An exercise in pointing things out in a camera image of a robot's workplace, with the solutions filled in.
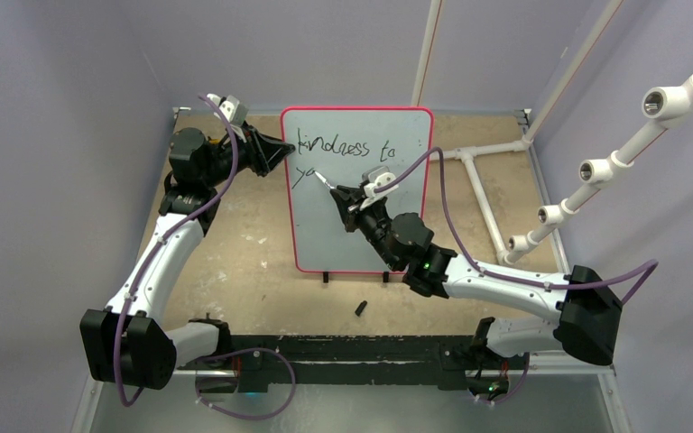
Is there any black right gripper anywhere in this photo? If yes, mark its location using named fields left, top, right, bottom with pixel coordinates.
left=333, top=184, right=401, bottom=270

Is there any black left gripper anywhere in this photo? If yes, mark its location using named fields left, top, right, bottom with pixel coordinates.
left=203, top=121, right=294, bottom=189

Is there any white whiteboard marker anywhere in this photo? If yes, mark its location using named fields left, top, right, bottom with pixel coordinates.
left=314, top=170, right=335, bottom=190

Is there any black marker cap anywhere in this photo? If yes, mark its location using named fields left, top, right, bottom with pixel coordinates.
left=355, top=300, right=368, bottom=317

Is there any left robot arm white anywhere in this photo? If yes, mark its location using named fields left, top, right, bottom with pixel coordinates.
left=79, top=124, right=295, bottom=390

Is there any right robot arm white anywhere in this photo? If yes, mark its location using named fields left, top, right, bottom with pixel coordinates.
left=328, top=186, right=623, bottom=367

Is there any pink framed whiteboard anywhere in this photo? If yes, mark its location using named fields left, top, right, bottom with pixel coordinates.
left=280, top=106, right=434, bottom=273

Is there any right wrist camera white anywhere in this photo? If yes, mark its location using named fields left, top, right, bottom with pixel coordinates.
left=358, top=166, right=398, bottom=211

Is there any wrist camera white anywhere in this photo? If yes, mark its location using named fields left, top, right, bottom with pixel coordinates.
left=358, top=166, right=398, bottom=211
left=208, top=94, right=248, bottom=134

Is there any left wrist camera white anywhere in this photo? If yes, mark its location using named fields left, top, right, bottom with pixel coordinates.
left=208, top=94, right=248, bottom=134

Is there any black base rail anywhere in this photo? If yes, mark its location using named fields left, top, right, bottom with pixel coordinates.
left=182, top=327, right=528, bottom=394

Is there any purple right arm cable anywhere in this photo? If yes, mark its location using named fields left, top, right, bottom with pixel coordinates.
left=373, top=146, right=660, bottom=306

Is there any white PVC pipe frame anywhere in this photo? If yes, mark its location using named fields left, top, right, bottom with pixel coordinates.
left=427, top=1, right=693, bottom=265

